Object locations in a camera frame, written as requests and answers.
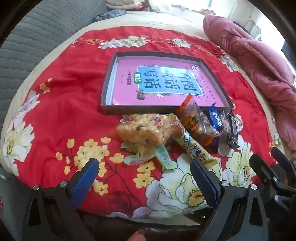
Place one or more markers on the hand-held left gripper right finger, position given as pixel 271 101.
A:
pixel 203 183

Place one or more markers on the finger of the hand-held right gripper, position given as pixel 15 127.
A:
pixel 283 158
pixel 263 171

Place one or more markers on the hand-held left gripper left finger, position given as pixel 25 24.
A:
pixel 85 183

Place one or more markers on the yellow cow print snack stick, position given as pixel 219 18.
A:
pixel 196 148

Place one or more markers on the green pastry packet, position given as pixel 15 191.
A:
pixel 164 160

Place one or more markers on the brown chocolate bar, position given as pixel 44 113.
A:
pixel 231 134

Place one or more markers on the orange clear snack packet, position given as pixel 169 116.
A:
pixel 194 120

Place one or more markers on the blue cookie packet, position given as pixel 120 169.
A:
pixel 216 119

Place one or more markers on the puffed rice cracker packet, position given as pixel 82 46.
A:
pixel 138 132

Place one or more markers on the grey shallow cardboard box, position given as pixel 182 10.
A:
pixel 108 92

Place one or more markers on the small green yellow packet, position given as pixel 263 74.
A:
pixel 277 140

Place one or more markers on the red floral blanket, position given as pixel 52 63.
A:
pixel 69 104

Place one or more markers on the pink book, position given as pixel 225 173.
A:
pixel 129 92

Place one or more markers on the pink quilt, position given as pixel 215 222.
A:
pixel 254 58

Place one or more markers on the grey quilted headboard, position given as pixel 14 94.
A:
pixel 34 34

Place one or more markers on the dark floral pillow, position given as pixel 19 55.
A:
pixel 106 16

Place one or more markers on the folded pink bedding stack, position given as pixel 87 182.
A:
pixel 122 4

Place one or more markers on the white wall radiator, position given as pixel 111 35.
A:
pixel 253 30

